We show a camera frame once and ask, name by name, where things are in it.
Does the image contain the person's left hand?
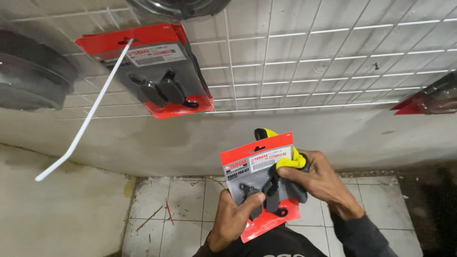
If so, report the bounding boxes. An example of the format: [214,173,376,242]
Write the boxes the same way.
[207,189,267,253]

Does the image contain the person's right hand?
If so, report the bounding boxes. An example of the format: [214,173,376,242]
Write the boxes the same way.
[277,149,365,221]

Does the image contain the yellow and grey cloth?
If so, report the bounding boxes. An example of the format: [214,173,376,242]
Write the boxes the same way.
[254,128,310,204]

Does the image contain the red grey brake pad packet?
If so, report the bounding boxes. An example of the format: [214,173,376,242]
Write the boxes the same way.
[219,132,301,243]

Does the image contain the person's black shirt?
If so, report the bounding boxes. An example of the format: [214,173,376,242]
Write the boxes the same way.
[214,224,329,257]

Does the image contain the red stick scrap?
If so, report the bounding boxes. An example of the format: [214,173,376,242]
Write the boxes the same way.
[165,197,175,226]

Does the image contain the brown stick scrap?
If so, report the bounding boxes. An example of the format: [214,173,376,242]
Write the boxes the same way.
[135,206,164,232]

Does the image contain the red plastic-wrapped packet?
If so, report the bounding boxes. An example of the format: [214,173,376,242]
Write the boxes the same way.
[389,71,457,116]

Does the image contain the red packets behind hanging packet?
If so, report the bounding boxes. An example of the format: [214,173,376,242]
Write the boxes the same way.
[171,23,215,108]

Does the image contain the hanging red brake pad packet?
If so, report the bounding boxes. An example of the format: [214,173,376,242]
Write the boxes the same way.
[75,24,214,120]

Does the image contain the black wrapped round part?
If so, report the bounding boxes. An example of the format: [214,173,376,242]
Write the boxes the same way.
[125,0,233,21]

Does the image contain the white display hook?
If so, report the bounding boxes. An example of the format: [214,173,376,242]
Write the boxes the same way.
[35,38,135,182]

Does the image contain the black plastic-wrapped tyre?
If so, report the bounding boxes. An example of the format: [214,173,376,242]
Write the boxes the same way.
[0,29,80,111]

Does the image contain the white wire grid panel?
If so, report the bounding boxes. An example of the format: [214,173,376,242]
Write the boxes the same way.
[0,0,457,121]

